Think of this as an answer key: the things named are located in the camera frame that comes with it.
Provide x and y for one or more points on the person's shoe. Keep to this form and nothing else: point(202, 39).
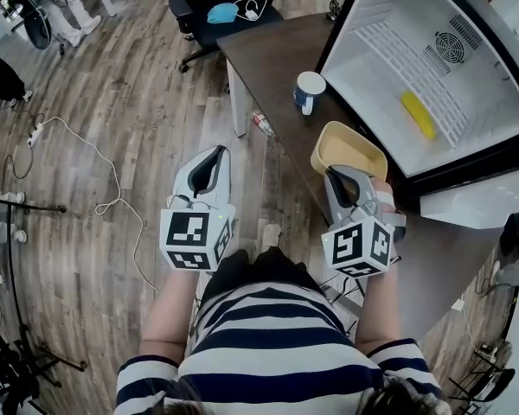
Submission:
point(271, 235)

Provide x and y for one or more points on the black tripod stand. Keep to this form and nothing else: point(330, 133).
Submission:
point(21, 353)

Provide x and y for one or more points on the white fridge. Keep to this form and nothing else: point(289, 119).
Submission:
point(415, 28)

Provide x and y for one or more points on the white round-footed equipment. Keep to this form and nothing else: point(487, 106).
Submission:
point(4, 218)

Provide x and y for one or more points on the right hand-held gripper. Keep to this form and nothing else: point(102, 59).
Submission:
point(350, 244)

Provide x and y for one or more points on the black folding stand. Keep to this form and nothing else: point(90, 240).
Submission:
point(484, 383)

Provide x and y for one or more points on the cream yellow container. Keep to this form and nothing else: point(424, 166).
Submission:
point(346, 149)

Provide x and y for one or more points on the blue and white mug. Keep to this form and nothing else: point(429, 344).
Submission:
point(310, 87)

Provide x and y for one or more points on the yellow banana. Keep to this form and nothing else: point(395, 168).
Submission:
point(418, 114)

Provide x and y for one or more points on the person's right forearm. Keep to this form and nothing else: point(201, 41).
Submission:
point(378, 309)

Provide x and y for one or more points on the blue cloth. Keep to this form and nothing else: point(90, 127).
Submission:
point(222, 13)

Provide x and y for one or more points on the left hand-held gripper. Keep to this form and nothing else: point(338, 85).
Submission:
point(186, 231)

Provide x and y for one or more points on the person's left forearm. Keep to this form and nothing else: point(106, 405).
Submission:
point(173, 309)

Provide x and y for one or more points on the person's striped shirt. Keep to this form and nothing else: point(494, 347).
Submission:
point(264, 353)

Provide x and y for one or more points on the white power strip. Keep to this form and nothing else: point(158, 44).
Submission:
point(35, 135)

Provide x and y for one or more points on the black office chair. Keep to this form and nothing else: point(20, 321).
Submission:
point(216, 20)

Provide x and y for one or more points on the clear plastic bottle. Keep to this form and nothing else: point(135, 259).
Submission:
point(263, 123)

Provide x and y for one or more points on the person's black shorts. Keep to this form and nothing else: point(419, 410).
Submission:
point(259, 270)

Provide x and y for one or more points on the black round fan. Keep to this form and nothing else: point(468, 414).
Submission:
point(30, 11)

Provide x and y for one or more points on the black plug on desk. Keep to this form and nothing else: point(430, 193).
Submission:
point(334, 9)

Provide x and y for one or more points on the person's right hand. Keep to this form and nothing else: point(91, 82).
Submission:
point(382, 188)

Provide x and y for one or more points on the dark brown desk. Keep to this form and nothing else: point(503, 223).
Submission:
point(277, 63)

